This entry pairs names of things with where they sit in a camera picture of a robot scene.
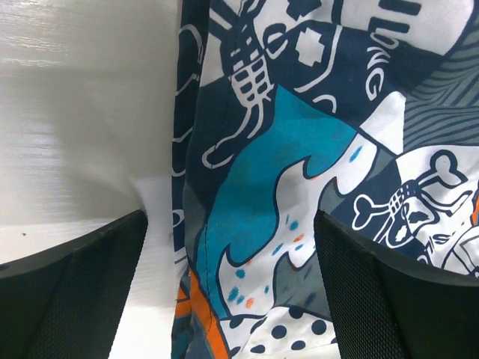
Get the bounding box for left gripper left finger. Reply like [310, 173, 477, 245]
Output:
[1, 210, 148, 359]

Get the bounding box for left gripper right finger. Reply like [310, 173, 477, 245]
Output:
[314, 211, 478, 358]

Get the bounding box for colourful patterned shorts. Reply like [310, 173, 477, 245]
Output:
[171, 1, 478, 358]

